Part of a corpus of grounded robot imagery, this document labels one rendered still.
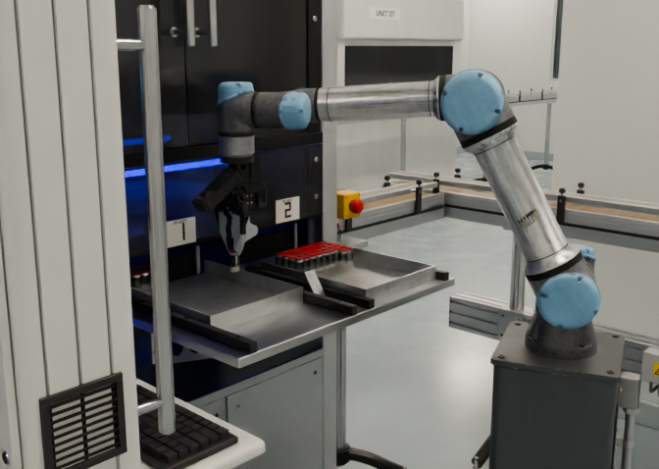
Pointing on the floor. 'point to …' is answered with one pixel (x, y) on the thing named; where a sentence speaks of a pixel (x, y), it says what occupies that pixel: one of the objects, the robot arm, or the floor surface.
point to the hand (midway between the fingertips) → (231, 248)
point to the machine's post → (317, 229)
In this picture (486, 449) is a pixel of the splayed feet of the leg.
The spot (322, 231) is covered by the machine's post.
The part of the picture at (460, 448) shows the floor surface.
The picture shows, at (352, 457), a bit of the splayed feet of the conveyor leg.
